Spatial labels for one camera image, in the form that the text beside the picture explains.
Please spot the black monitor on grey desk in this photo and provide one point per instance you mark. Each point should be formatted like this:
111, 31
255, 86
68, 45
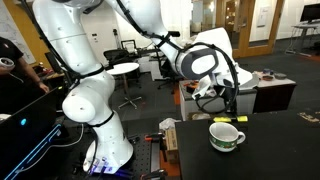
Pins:
310, 12

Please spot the white wall thermostat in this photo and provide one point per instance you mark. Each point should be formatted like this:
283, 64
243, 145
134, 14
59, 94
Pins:
95, 37

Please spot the white paper door sign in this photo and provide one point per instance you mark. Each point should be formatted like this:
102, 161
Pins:
262, 16

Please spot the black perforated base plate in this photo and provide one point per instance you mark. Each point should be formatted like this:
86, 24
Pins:
143, 156

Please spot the yellow highlighter marker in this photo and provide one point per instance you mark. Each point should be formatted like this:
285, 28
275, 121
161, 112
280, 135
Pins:
221, 119

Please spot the round white pedestal table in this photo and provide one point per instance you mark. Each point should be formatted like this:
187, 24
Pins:
124, 69

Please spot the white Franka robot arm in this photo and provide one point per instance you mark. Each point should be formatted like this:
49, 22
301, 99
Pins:
86, 100

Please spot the white plastic bag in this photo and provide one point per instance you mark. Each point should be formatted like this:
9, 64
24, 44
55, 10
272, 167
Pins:
168, 124

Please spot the wooden door frame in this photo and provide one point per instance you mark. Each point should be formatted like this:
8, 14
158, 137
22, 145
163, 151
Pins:
245, 40

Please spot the person forearm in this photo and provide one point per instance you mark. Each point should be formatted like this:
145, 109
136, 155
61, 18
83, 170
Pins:
31, 74

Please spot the open box with rags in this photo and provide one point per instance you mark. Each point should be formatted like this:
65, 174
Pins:
200, 116

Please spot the person in black shirt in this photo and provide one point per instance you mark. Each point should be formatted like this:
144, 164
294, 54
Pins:
8, 90

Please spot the dark red bowl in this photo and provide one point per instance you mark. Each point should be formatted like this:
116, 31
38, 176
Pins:
267, 78

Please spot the orange black bar clamp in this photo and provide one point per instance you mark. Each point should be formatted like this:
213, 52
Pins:
154, 174
154, 137

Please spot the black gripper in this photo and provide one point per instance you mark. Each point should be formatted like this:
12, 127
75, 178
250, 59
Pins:
224, 91

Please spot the orange power tool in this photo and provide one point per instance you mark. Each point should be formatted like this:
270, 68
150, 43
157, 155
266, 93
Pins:
191, 87

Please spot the person hand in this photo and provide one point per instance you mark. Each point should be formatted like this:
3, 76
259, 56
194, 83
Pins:
43, 87

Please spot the grey bowl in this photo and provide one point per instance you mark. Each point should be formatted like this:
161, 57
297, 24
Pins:
280, 76

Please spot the blue cup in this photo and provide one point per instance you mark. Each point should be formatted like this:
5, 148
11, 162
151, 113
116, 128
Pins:
267, 71

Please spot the white handheld controller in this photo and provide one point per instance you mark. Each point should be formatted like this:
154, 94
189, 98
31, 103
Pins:
6, 63

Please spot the white green ceramic mug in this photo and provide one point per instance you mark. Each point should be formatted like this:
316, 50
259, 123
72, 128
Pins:
224, 136

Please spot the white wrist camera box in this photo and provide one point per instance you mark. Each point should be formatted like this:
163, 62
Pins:
202, 89

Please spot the small cardboard box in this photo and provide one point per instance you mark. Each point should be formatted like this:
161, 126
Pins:
171, 143

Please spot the dark brown low cabinet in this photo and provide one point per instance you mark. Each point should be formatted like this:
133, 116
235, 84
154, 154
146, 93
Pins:
273, 96

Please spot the black mesh office chair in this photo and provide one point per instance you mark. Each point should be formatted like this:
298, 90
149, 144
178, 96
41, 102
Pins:
116, 56

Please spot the black control box blue lights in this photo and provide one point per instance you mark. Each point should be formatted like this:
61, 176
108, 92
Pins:
23, 140

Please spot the white plastic bin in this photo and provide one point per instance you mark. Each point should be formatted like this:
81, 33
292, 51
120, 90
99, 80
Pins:
250, 80

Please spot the grey standing desk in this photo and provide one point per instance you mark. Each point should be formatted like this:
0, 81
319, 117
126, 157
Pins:
305, 28

